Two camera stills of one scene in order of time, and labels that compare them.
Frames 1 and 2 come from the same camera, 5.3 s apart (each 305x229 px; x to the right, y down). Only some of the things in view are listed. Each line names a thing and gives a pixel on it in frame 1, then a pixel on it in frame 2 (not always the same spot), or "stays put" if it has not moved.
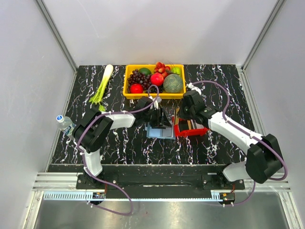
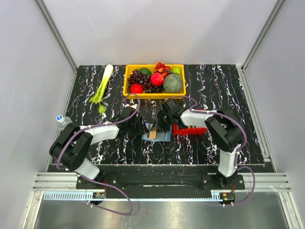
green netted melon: [173, 83] stays put
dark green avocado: [145, 70] stays put
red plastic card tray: [198, 131] stays put
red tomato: [136, 88] stays put
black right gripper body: [185, 112] to [164, 121]
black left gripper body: [153, 117] to [136, 128]
